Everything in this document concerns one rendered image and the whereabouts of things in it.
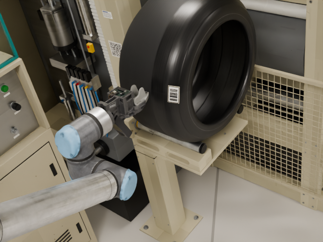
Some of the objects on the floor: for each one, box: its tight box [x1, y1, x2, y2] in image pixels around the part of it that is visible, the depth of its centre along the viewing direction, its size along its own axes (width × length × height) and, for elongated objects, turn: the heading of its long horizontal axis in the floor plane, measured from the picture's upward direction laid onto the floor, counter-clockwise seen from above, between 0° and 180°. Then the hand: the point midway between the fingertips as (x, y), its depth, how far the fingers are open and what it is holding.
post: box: [94, 0, 186, 235], centre depth 193 cm, size 13×13×250 cm
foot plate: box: [139, 207, 203, 242], centre depth 270 cm, size 27×27×2 cm
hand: (145, 95), depth 160 cm, fingers closed
